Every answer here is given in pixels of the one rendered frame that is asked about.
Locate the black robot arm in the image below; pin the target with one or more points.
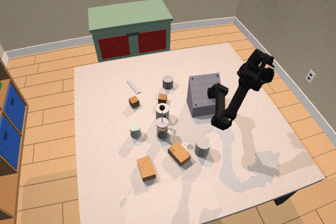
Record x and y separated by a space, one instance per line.
247 80

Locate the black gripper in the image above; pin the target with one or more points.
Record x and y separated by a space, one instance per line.
267 60

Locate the white flat bar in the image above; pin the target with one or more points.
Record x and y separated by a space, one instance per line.
132 85

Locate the brown cube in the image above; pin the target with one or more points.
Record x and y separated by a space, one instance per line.
134 102
162 98

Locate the tan rectangular block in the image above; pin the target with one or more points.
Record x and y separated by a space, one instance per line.
179 153
146 168

